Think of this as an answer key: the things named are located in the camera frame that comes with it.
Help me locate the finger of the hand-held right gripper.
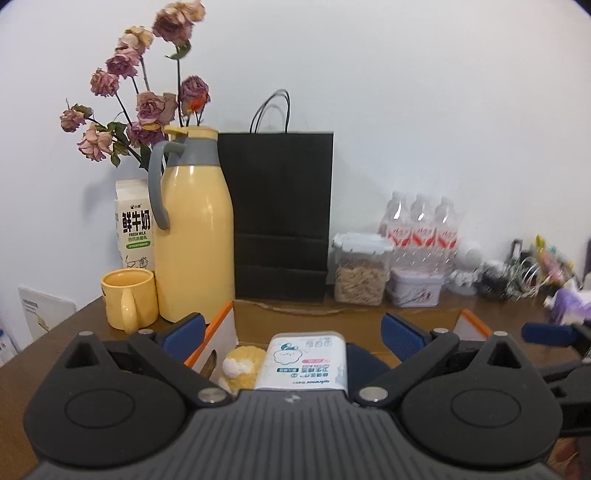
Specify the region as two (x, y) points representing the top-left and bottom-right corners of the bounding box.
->
(540, 356), (591, 393)
(521, 322), (591, 356)

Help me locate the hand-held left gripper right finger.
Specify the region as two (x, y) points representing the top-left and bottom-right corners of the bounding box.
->
(353, 313), (546, 409)

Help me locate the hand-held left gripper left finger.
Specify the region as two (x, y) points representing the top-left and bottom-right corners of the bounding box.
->
(62, 313), (234, 409)

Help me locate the white and yellow plush cat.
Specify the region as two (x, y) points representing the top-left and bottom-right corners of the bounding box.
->
(216, 346), (269, 393)

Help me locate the red cardboard box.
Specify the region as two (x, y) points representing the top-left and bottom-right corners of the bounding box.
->
(187, 298), (493, 393)

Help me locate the white cotton swab box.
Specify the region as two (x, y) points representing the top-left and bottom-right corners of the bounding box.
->
(253, 331), (348, 392)

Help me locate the purple tissue pack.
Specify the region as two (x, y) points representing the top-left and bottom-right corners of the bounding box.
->
(544, 276), (591, 326)

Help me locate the white tin box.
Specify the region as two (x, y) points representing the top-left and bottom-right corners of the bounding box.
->
(386, 267), (447, 309)

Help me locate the yellow mug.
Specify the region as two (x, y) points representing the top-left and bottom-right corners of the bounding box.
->
(101, 268), (160, 334)

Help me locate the clear nut container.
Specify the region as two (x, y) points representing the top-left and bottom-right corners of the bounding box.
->
(331, 232), (393, 306)

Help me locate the colourful snack packet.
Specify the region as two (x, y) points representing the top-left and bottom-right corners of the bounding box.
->
(533, 235), (576, 282)

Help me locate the white robot speaker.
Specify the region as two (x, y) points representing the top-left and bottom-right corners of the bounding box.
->
(450, 246), (486, 296)

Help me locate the yellow thermos jug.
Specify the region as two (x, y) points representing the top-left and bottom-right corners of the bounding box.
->
(147, 125), (236, 324)

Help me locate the clear water bottle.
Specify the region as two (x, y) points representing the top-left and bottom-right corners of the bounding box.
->
(408, 193), (437, 273)
(379, 191), (412, 271)
(433, 197), (461, 278)

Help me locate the white milk carton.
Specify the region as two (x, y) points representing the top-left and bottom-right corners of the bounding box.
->
(115, 178), (156, 273)

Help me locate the white card board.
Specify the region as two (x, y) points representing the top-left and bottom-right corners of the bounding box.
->
(18, 285), (77, 345)

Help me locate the black paper bag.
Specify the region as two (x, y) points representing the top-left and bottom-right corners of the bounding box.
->
(217, 89), (335, 304)

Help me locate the dried rose bouquet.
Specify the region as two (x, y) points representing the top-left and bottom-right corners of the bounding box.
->
(59, 0), (211, 173)

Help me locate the white cable bundle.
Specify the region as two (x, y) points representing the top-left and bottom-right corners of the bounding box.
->
(505, 237), (555, 301)

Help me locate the black charger cable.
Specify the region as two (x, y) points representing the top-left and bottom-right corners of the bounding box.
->
(480, 258), (513, 301)

